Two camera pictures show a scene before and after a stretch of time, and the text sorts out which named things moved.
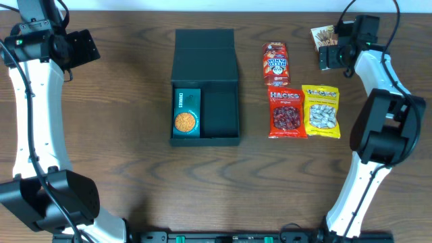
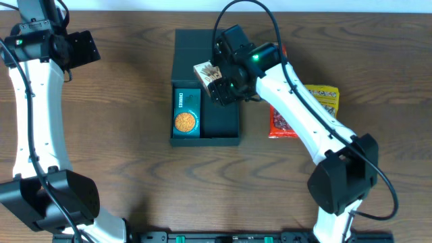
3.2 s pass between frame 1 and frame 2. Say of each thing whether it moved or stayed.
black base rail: stayed
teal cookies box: stayed
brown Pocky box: moved
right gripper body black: moved
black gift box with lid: stayed
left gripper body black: stayed
